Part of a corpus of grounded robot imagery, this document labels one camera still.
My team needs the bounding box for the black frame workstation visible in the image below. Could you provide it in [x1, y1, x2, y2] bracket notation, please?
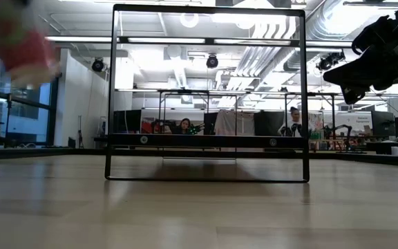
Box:
[283, 91, 340, 149]

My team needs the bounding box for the red printed box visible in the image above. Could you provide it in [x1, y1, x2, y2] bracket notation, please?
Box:
[141, 117, 162, 135]

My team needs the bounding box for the long light strip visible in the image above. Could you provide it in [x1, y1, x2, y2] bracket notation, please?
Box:
[45, 35, 354, 48]

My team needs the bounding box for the black tripod stand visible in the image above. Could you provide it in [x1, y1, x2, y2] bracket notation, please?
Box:
[4, 91, 13, 146]

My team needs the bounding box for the black track light cluster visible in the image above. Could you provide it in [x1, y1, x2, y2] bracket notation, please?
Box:
[315, 50, 346, 72]

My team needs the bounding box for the thin black tripod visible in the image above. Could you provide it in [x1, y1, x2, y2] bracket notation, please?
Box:
[77, 116, 84, 149]

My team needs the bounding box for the glass window wall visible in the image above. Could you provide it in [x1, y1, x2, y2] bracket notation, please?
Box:
[0, 51, 60, 146]

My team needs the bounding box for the black spotlight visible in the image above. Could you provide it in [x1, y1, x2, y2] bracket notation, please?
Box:
[91, 57, 105, 73]
[205, 54, 220, 69]

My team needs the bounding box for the white sign board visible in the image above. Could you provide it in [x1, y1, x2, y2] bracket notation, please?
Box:
[337, 112, 372, 134]

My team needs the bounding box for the beige cloth cover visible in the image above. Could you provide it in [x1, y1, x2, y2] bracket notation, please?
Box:
[214, 109, 255, 136]

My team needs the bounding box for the person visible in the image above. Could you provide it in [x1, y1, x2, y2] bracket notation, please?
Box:
[277, 106, 305, 138]
[173, 118, 195, 135]

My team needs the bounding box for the white pink beverage can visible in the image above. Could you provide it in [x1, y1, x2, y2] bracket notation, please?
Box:
[0, 3, 61, 89]

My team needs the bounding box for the black metal wood shelf rack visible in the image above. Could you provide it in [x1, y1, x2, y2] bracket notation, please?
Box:
[104, 3, 310, 183]

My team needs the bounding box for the black aluminium table frame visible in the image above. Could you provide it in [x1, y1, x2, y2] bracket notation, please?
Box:
[0, 147, 398, 169]

